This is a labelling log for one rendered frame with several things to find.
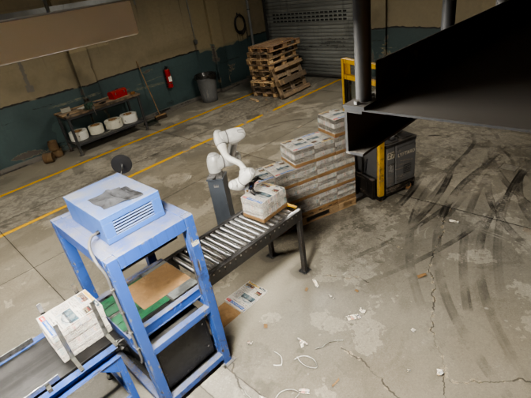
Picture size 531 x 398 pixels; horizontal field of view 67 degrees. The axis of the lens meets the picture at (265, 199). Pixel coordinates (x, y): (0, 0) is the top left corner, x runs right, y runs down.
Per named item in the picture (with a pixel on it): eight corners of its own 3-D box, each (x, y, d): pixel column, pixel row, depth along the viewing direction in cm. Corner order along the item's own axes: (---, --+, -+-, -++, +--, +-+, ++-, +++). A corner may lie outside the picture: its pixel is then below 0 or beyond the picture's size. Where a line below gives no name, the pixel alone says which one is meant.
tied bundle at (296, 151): (280, 159, 524) (278, 143, 513) (300, 152, 533) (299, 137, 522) (295, 169, 493) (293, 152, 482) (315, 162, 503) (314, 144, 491)
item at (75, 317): (96, 313, 323) (84, 287, 310) (113, 329, 304) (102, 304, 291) (49, 343, 301) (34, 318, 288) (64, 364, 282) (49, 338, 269)
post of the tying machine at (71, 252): (122, 350, 391) (59, 215, 315) (126, 354, 385) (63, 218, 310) (113, 355, 386) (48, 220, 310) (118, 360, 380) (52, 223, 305)
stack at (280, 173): (250, 228, 545) (240, 173, 504) (323, 200, 583) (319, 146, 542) (263, 242, 513) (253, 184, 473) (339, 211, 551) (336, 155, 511)
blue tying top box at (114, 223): (125, 193, 332) (118, 172, 322) (166, 214, 293) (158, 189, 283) (72, 219, 306) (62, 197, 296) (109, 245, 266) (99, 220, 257)
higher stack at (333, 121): (323, 200, 582) (316, 114, 520) (340, 193, 592) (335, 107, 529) (339, 211, 551) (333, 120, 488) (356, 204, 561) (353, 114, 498)
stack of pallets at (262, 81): (279, 83, 1213) (273, 37, 1149) (305, 84, 1155) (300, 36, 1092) (250, 96, 1129) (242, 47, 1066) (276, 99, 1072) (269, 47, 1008)
